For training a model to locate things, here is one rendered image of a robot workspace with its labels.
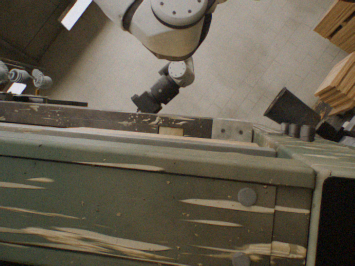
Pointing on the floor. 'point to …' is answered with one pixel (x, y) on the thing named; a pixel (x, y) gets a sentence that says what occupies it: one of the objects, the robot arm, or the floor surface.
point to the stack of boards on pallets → (339, 25)
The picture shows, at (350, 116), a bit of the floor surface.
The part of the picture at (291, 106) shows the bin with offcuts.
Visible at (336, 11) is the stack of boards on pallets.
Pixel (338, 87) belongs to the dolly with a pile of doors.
